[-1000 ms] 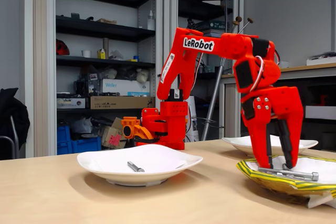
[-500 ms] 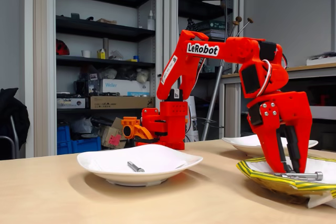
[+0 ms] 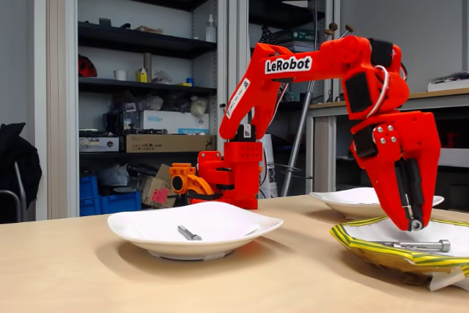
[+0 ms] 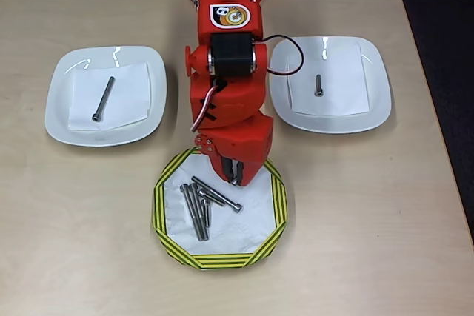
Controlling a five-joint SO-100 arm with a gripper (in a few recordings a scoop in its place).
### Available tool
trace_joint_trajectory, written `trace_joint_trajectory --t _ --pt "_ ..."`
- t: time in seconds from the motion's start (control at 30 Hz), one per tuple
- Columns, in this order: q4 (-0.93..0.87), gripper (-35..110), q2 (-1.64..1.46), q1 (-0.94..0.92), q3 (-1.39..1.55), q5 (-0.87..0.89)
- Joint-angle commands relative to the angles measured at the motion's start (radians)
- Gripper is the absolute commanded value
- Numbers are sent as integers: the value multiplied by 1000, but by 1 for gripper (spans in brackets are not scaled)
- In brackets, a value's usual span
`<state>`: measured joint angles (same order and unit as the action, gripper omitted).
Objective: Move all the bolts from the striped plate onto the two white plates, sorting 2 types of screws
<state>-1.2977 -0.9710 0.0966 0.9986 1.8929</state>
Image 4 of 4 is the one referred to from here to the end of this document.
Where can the red gripper with motor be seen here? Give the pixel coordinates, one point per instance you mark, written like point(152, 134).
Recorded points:
point(241, 144)

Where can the yellow green striped paper plate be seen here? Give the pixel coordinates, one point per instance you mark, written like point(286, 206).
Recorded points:
point(222, 261)

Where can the white square ceramic plate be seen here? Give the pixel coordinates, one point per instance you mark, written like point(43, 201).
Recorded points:
point(379, 105)
point(55, 109)

